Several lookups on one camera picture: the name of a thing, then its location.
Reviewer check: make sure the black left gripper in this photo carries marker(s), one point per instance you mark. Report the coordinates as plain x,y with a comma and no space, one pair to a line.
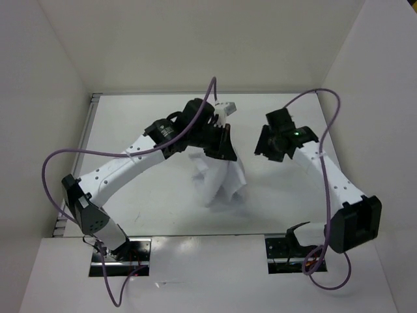
224,145

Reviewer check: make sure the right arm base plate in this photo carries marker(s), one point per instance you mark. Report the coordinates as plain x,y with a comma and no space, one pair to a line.
281,258

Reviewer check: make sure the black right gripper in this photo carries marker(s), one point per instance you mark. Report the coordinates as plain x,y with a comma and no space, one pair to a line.
261,147

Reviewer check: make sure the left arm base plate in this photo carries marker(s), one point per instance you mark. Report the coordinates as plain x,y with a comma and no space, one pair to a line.
135,258

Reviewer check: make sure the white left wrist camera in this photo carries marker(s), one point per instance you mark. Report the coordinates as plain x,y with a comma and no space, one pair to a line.
222,110

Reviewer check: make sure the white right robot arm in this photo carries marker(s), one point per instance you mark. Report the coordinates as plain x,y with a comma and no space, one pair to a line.
354,217

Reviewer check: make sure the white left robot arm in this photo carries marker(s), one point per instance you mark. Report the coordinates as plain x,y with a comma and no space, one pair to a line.
85,196

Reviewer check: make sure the white fabric skirt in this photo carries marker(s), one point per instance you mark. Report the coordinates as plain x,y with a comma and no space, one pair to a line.
218,181

